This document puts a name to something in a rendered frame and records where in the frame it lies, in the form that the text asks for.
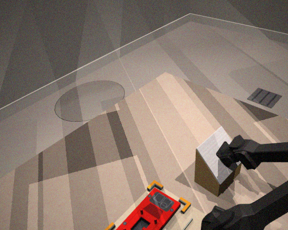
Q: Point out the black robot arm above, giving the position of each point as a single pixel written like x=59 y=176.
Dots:
x=258 y=214

